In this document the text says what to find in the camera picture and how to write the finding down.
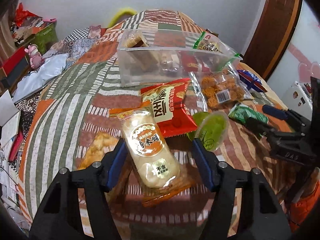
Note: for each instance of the wrapped cake slice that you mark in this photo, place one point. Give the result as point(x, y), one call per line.
point(139, 50)

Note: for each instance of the rice cracker packet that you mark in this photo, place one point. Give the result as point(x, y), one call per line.
point(159, 173)

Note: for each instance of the clear plastic storage bin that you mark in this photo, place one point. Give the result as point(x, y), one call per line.
point(174, 50)

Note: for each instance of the green jelly cup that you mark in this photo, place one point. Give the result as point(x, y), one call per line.
point(211, 130)

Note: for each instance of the yellow fuzzy arch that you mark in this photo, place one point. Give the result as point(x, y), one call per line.
point(120, 15)

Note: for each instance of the right hand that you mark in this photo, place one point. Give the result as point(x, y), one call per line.
point(311, 183)

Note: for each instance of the white plastic bag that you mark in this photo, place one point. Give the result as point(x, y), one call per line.
point(38, 79)

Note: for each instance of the pink plush toy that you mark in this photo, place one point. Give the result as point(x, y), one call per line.
point(35, 57)

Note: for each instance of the green storage box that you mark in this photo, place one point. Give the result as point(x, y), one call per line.
point(45, 38)

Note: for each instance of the white sliding wardrobe door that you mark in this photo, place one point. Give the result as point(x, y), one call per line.
point(299, 62)

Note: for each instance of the brown wooden door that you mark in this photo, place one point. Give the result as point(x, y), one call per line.
point(271, 38)

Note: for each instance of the red plastic bag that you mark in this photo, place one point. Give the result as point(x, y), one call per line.
point(21, 15)

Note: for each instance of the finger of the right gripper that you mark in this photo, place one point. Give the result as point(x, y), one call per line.
point(292, 118)
point(260, 129)

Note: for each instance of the green snack packet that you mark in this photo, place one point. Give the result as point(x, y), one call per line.
point(241, 113)

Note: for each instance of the green zip bag of snacks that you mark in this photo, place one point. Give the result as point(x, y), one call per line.
point(216, 83)

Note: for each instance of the checkered patterned quilt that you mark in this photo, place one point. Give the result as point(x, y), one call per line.
point(75, 44)

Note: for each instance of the patchwork striped bed blanket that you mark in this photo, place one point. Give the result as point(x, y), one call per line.
point(75, 107)

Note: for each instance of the red gift box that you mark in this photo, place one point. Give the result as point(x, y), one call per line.
point(8, 66)

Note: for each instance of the clear bag of fried snacks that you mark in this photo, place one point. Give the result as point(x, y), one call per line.
point(103, 143)

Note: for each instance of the blue snack packet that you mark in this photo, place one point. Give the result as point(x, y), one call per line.
point(251, 81)

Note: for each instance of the red instant noodle packet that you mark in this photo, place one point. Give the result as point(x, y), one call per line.
point(169, 110)

